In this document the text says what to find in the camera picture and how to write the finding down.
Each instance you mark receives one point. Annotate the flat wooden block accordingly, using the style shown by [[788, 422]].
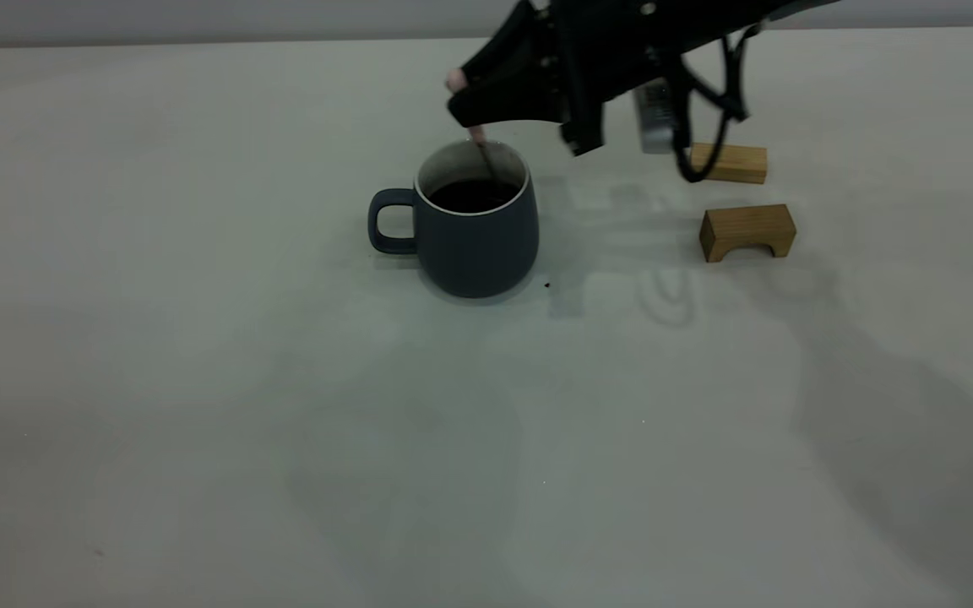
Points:
[[740, 163]]

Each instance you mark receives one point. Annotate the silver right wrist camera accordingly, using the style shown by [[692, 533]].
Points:
[[655, 118]]

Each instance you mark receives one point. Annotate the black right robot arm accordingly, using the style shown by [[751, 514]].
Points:
[[799, 7]]

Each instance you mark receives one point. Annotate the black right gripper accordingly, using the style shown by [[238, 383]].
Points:
[[638, 42]]

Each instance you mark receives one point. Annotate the dark grey ceramic mug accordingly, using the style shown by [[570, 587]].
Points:
[[474, 253]]

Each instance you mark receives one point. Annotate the arched wooden block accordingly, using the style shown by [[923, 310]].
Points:
[[740, 226]]

